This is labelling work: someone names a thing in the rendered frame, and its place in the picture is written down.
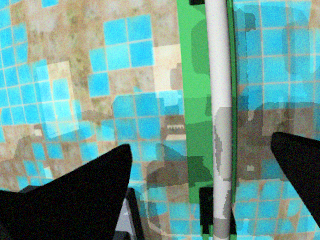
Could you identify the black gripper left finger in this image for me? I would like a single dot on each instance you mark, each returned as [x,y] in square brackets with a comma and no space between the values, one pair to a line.
[82,205]

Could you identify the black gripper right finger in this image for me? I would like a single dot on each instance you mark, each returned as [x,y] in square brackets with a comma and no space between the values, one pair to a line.
[299,159]

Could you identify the grey tapered pin with red head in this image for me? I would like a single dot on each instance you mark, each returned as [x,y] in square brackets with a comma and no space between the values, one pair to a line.
[220,71]

